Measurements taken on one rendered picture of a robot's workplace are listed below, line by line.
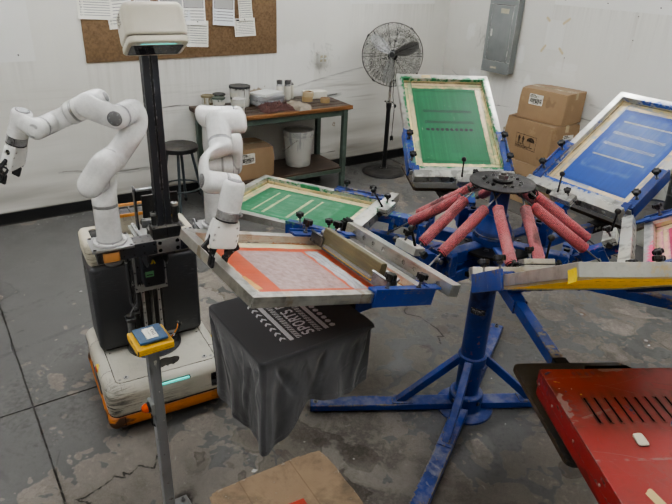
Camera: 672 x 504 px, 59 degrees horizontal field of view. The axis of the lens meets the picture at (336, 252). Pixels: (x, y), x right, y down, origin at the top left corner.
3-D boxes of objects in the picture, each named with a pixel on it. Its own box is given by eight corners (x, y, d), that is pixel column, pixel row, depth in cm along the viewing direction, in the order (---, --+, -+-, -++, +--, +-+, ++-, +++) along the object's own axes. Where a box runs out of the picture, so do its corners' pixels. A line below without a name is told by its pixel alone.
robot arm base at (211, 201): (195, 218, 261) (193, 184, 255) (223, 213, 267) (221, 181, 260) (207, 231, 249) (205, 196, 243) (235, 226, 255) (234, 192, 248)
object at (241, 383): (262, 460, 218) (260, 365, 199) (212, 392, 251) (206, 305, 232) (269, 457, 220) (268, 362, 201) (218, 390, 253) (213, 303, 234)
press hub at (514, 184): (463, 441, 304) (508, 193, 245) (413, 398, 333) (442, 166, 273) (514, 413, 325) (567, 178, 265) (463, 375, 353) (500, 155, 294)
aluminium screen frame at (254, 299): (250, 308, 179) (253, 297, 178) (178, 237, 222) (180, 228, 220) (430, 300, 227) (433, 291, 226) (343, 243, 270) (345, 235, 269)
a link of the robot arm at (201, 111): (192, 91, 221) (243, 90, 226) (195, 165, 250) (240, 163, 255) (196, 116, 213) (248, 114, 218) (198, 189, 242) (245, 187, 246)
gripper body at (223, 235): (236, 213, 202) (229, 243, 205) (208, 211, 195) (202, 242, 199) (246, 220, 196) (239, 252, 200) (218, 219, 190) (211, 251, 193)
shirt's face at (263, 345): (261, 364, 200) (261, 363, 200) (209, 306, 232) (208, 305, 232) (374, 324, 225) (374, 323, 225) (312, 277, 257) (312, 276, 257)
